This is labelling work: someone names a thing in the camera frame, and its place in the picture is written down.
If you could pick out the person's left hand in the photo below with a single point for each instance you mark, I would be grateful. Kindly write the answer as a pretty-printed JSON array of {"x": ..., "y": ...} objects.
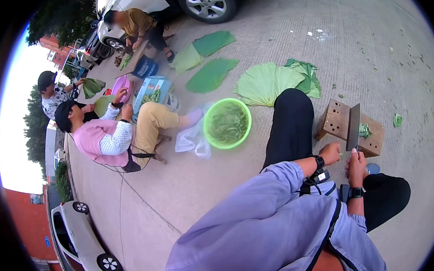
[{"x": 328, "y": 153}]

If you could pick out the person's right hand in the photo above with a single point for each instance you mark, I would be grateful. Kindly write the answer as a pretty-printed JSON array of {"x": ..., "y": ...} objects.
[{"x": 358, "y": 170}]

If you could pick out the person's right fingers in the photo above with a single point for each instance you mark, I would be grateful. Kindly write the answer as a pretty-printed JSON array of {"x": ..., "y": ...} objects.
[{"x": 348, "y": 168}]

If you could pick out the person's right thumb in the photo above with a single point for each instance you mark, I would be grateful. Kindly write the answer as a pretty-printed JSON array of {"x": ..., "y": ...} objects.
[{"x": 355, "y": 154}]

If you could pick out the person's left fingers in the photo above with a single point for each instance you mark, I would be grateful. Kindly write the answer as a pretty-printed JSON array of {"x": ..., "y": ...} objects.
[{"x": 337, "y": 152}]

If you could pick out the small green leaf piece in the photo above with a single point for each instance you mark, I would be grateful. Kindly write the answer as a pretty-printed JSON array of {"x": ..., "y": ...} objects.
[{"x": 341, "y": 156}]

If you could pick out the dark steel cleaver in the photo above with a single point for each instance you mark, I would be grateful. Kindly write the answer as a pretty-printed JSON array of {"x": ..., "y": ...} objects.
[{"x": 353, "y": 128}]

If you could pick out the black wrist band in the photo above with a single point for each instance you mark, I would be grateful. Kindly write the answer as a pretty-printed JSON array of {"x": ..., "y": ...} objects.
[
  {"x": 319, "y": 162},
  {"x": 356, "y": 192}
]

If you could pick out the wooden chopping block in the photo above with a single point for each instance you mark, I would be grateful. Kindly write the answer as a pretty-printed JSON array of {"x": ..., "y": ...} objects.
[{"x": 336, "y": 122}]

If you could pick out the person's legs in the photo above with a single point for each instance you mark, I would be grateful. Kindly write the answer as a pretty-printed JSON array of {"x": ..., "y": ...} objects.
[{"x": 292, "y": 131}]

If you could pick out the green leaf scrap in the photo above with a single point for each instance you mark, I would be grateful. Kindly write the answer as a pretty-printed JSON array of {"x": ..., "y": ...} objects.
[{"x": 397, "y": 120}]

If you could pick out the crumpled green lotus leaf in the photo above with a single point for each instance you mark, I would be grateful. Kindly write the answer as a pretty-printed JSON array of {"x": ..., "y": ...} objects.
[{"x": 309, "y": 79}]

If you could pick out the large pale green lotus leaf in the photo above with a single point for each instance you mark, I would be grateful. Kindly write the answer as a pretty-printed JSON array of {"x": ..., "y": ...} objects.
[{"x": 266, "y": 84}]

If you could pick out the pile of chopped green pieces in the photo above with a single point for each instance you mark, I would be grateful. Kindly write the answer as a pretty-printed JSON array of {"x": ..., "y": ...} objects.
[{"x": 228, "y": 123}]

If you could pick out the person's body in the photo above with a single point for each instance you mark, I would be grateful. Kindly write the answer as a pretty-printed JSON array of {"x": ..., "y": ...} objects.
[{"x": 244, "y": 237}]

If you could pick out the green plastic basin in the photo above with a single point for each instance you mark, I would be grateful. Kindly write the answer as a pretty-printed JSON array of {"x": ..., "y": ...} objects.
[{"x": 209, "y": 136}]

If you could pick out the white plastic bag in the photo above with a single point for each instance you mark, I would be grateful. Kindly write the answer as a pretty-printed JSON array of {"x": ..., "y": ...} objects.
[{"x": 191, "y": 140}]

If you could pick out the dark green lotus leaf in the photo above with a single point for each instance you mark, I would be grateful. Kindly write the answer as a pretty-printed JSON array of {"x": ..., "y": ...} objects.
[
  {"x": 214, "y": 41},
  {"x": 210, "y": 75}
]

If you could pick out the white bucket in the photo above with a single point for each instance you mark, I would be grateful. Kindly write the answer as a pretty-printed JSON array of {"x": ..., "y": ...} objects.
[{"x": 173, "y": 103}]

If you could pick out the low wooden stool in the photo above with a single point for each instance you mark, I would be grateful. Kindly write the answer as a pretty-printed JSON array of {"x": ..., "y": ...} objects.
[{"x": 162, "y": 149}]

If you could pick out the pale folded lotus leaf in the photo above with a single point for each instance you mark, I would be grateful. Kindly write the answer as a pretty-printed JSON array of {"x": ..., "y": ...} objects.
[{"x": 185, "y": 59}]

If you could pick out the blue printed carton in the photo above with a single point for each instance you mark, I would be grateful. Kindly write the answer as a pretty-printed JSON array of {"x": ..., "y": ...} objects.
[{"x": 152, "y": 88}]

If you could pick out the white suv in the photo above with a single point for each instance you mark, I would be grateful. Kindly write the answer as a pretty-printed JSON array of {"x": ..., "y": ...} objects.
[{"x": 210, "y": 1}]

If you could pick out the blue plastic crate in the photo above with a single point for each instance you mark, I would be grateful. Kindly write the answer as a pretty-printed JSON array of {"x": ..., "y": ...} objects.
[{"x": 145, "y": 67}]

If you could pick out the long wooden cutting board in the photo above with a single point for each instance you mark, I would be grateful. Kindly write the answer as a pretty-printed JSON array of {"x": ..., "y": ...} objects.
[{"x": 135, "y": 58}]

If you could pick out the pink plastic basin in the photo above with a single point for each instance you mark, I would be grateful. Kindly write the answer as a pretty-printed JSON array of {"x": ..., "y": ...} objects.
[{"x": 124, "y": 85}]

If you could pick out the pale round lotus leaf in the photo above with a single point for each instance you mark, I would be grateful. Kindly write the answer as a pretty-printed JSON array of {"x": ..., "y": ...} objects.
[{"x": 103, "y": 104}]

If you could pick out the folded dark lotus leaf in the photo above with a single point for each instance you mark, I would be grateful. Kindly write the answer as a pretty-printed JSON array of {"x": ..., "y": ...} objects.
[{"x": 93, "y": 86}]

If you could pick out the dark parked car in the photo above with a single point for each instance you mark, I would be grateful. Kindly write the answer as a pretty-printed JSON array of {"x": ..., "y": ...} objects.
[{"x": 94, "y": 46}]

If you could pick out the white sedan car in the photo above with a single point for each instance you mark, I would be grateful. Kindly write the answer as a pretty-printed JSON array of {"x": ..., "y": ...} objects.
[{"x": 81, "y": 242}]

